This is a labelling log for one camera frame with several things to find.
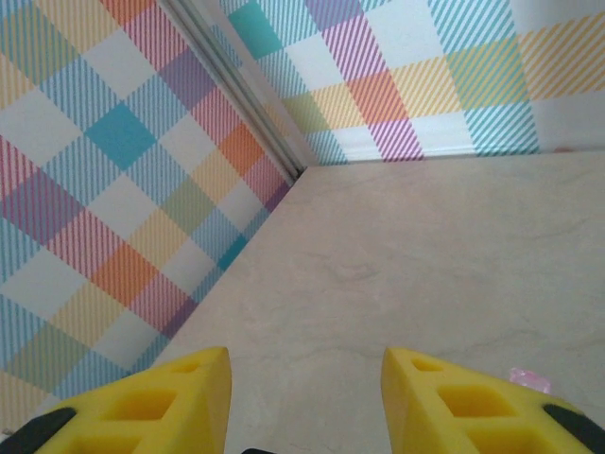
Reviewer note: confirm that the pink and clear pill organizer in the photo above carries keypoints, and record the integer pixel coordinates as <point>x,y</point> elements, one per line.
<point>529,377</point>

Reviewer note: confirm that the aluminium frame post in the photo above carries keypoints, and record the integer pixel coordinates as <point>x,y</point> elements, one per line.
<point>238,90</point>

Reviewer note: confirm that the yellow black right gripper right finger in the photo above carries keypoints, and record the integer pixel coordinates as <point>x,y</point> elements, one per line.
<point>406,402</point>

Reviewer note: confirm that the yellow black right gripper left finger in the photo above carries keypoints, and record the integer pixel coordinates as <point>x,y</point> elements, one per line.
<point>208,392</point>

